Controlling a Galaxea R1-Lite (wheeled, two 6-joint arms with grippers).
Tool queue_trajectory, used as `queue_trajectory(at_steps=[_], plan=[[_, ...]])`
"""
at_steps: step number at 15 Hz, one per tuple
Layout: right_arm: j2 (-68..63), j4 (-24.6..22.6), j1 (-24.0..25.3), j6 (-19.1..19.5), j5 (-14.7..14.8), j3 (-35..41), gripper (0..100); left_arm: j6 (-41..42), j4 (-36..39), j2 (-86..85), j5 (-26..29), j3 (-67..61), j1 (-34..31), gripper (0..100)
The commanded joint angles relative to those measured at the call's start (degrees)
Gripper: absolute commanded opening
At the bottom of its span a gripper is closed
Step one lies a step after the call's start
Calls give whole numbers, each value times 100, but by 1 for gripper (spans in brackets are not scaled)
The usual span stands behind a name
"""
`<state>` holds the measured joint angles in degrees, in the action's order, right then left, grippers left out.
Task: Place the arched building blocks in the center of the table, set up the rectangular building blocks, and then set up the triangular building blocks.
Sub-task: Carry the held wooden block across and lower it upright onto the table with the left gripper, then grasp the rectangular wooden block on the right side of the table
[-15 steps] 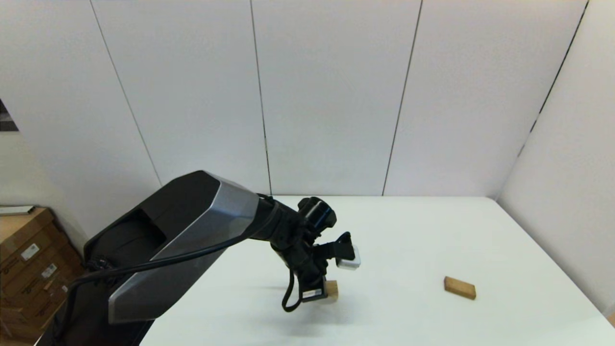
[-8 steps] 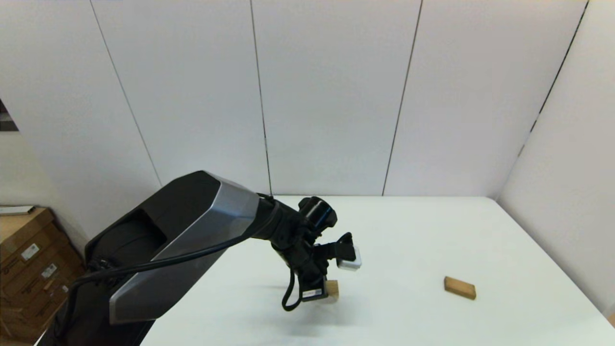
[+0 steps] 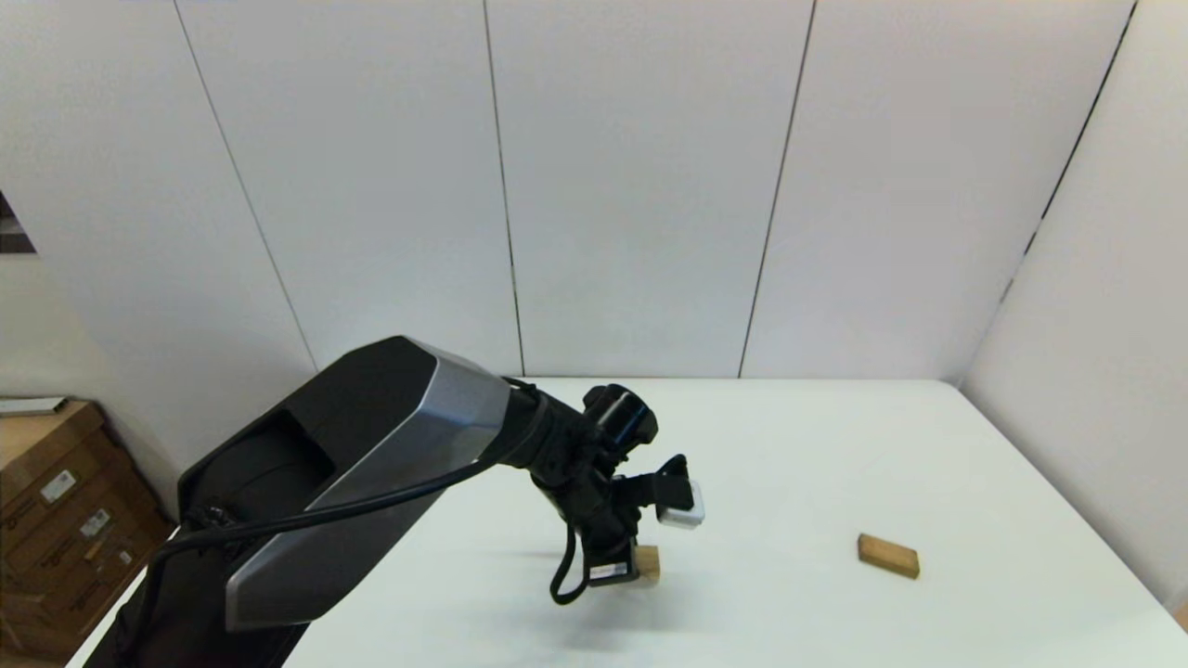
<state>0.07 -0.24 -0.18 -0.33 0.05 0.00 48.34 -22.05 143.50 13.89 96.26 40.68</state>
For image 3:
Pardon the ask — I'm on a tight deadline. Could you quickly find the rectangular wooden building block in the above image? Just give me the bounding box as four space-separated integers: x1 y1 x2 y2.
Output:
858 533 921 580

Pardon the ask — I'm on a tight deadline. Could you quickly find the dark wall picture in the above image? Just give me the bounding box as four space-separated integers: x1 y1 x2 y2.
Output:
0 190 38 254

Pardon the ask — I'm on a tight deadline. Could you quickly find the brown cardboard box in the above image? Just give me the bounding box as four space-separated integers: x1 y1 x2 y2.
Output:
0 529 177 662
0 401 120 539
0 464 151 604

